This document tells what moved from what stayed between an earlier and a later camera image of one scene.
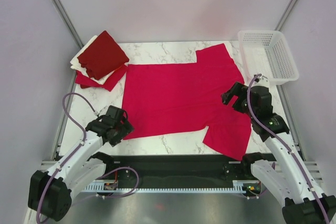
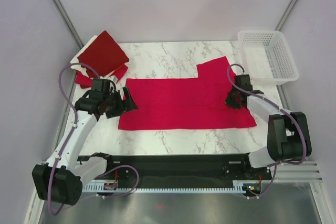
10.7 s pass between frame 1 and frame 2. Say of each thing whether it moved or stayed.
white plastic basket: stayed
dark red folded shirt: stayed
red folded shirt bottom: stayed
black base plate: stayed
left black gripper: moved
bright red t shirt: moved
